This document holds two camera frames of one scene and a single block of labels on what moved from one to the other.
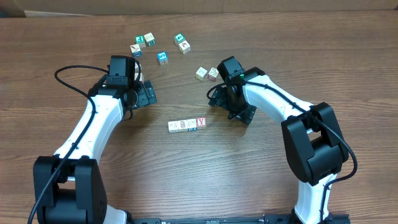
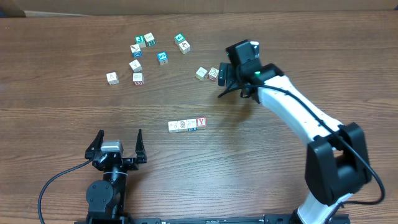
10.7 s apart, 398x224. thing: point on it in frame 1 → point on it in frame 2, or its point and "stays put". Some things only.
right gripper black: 220,100 → 229,76
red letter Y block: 201,123 stays put
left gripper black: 145,92 → 140,155
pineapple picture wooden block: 182,125 stays put
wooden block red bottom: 173,127 stays put
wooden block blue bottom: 191,124 stays put
